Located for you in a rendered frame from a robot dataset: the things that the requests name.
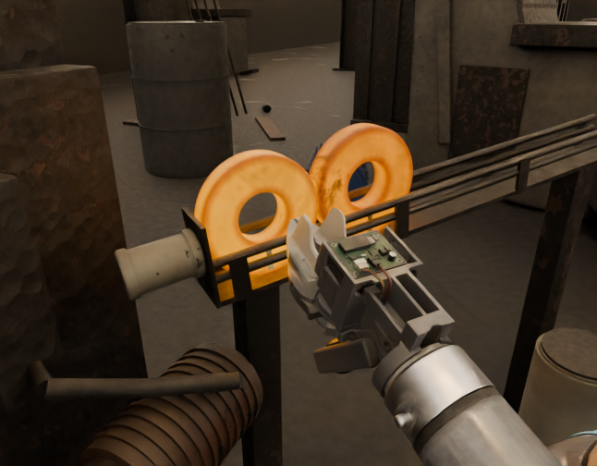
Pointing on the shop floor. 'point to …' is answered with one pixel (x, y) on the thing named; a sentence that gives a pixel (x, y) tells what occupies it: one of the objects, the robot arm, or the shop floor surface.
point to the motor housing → (182, 418)
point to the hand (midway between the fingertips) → (298, 233)
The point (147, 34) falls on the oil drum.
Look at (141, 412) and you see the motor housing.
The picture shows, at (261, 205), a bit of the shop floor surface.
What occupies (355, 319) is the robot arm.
